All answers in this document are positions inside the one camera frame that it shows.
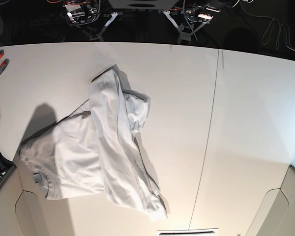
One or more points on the white t-shirt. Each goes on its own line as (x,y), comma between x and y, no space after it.
(94,149)

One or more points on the white vent grille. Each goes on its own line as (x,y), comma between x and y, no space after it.
(199,232)

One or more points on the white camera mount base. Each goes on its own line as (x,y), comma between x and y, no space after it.
(143,4)

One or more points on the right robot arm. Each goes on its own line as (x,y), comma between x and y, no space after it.
(82,14)

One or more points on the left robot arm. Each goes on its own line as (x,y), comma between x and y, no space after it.
(188,19)

